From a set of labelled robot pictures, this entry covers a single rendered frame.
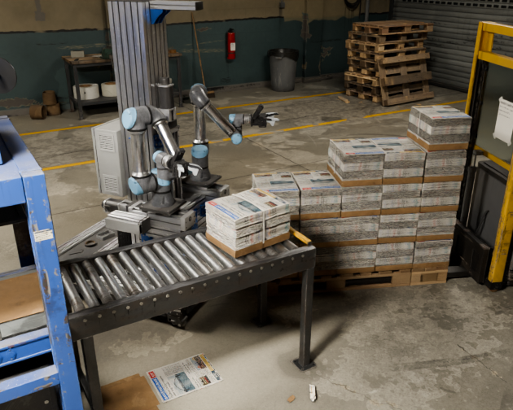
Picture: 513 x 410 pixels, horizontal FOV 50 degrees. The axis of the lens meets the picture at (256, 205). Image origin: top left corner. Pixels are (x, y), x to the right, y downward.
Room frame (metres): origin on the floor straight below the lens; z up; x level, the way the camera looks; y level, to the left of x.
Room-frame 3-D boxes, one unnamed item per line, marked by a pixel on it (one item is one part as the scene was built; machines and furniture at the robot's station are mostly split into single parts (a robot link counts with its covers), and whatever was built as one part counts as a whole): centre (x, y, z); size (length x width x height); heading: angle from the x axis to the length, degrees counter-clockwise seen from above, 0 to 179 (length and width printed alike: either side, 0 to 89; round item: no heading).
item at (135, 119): (3.13, 0.70, 1.19); 0.15 x 0.12 x 0.55; 130
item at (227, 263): (2.64, 0.22, 0.77); 0.47 x 0.05 x 0.05; 30
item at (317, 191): (3.64, -0.56, 0.42); 1.17 x 0.39 x 0.83; 98
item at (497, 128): (3.80, -1.73, 1.28); 0.57 x 0.01 x 0.65; 8
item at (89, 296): (2.28, 0.84, 0.77); 0.47 x 0.05 x 0.05; 30
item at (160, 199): (3.22, 0.60, 0.87); 0.15 x 0.15 x 0.10
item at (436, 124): (3.74, -1.28, 0.65); 0.39 x 0.30 x 1.29; 8
